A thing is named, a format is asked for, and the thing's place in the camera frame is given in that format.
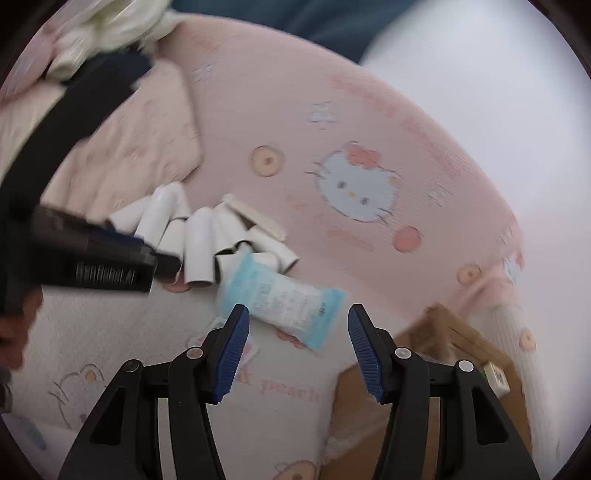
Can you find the brown cardboard box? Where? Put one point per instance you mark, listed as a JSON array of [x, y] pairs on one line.
[[438, 383]]

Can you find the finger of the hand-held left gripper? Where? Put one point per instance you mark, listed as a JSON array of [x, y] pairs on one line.
[[166, 266]]

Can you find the white fluffy cloth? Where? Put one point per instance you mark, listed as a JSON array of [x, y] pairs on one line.
[[115, 23]]

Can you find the person's left hand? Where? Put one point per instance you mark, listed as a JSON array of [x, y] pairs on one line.
[[16, 327]]

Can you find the pile of white tubes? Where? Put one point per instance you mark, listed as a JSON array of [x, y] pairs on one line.
[[201, 244]]

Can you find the blue tissue packet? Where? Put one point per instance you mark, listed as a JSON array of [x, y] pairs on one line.
[[277, 300]]

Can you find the pink cat printed blanket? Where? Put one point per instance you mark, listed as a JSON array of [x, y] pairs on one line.
[[277, 115]]

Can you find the cream bunny printed quilt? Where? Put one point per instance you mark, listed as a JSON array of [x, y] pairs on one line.
[[138, 138]]

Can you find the flat beige card strip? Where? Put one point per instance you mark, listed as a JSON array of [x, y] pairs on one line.
[[261, 219]]

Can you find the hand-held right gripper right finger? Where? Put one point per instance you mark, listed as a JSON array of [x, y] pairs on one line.
[[364, 357]]

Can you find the dark blue cloth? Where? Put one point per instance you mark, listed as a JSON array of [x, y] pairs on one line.
[[300, 23]]

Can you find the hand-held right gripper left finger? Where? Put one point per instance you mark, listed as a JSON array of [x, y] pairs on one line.
[[231, 357]]

